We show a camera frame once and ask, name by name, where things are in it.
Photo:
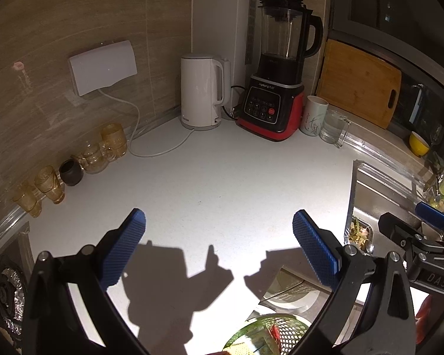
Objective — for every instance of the white wall socket cover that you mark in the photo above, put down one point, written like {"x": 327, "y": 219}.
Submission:
{"x": 103, "y": 66}

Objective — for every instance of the chrome faucet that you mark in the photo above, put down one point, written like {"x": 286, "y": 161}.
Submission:
{"x": 436, "y": 164}

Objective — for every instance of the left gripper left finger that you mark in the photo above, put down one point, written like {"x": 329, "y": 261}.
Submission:
{"x": 117, "y": 246}

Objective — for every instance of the amber glass cup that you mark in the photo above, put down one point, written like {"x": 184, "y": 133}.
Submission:
{"x": 114, "y": 144}
{"x": 25, "y": 197}
{"x": 48, "y": 183}

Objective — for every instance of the white floral ceramic cup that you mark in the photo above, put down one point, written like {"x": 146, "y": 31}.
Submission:
{"x": 313, "y": 116}

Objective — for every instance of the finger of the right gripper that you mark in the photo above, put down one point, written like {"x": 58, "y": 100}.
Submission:
{"x": 430, "y": 215}
{"x": 396, "y": 230}

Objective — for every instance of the right human hand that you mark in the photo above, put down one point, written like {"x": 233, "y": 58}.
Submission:
{"x": 421, "y": 319}

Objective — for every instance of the stainless steel sink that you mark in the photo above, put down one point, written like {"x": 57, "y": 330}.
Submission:
{"x": 374, "y": 193}

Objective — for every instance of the sink strainer with food scraps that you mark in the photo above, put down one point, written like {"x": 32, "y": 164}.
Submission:
{"x": 360, "y": 234}

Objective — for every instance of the gas stove burner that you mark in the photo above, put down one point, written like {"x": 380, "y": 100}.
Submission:
{"x": 13, "y": 292}

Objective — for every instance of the clear glass mug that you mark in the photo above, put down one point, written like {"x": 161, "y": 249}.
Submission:
{"x": 334, "y": 128}

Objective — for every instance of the dark ceramic small pot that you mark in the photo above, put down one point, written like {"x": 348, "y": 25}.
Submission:
{"x": 71, "y": 172}

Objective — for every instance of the yellow bowl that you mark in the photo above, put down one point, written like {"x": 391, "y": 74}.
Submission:
{"x": 418, "y": 145}

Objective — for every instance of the red snack wrapper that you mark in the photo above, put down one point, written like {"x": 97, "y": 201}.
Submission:
{"x": 275, "y": 334}

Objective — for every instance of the amber glass teapot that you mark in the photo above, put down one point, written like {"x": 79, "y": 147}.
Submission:
{"x": 95, "y": 157}

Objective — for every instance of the green plastic waste basket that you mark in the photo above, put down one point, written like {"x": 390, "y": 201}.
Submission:
{"x": 254, "y": 338}

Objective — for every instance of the wooden cutting board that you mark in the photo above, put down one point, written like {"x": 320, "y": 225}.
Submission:
{"x": 359, "y": 83}

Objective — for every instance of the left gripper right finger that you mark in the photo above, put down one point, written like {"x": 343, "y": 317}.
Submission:
{"x": 320, "y": 247}

